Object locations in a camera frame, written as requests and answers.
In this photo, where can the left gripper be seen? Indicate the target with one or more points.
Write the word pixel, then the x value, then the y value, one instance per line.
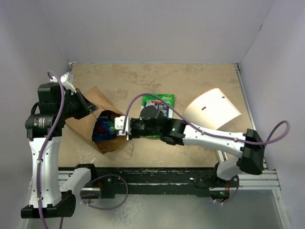
pixel 86 107

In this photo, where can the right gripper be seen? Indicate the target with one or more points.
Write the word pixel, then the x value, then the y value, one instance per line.
pixel 133 135

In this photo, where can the brown paper bag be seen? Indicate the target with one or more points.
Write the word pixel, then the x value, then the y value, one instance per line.
pixel 84 127

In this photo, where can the blue snack packet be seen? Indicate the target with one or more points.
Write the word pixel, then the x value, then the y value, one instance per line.
pixel 104 129

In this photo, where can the green Chuba cassava chips bag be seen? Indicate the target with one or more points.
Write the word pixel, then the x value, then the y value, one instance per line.
pixel 159 102

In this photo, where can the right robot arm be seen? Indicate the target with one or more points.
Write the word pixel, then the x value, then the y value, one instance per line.
pixel 246 148

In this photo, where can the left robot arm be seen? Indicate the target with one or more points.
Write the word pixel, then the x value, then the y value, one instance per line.
pixel 44 128

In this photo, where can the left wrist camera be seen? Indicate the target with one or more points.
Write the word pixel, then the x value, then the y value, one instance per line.
pixel 66 81

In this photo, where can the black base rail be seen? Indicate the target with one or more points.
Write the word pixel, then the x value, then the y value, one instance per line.
pixel 197 181

